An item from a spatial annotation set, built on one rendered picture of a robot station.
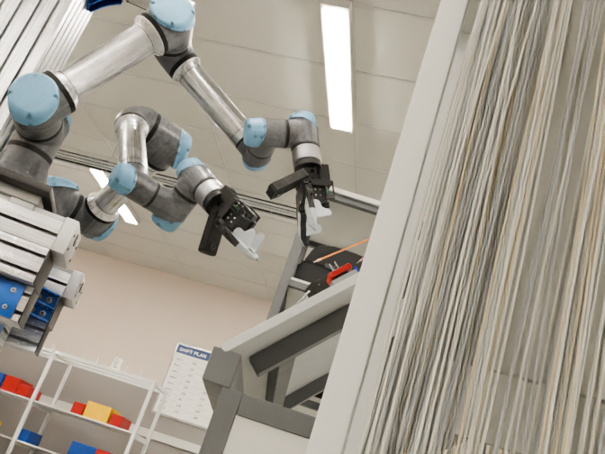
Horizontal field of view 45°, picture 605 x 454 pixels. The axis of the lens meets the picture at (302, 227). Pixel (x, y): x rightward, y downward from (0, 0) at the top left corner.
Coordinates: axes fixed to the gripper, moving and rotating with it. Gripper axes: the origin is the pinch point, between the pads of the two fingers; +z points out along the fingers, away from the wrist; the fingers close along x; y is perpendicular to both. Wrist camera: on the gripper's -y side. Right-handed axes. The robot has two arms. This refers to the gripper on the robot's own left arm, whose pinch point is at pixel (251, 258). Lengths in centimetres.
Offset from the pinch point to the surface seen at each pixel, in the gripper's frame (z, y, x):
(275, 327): 29.3, 1.2, -19.3
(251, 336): 28.9, -2.3, -23.0
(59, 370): -506, -463, 516
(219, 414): 37.2, -14.5, -26.9
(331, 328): 28.8, 4.5, -1.8
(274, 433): 45, -11, -21
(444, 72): 53, 51, -66
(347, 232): -68, 0, 131
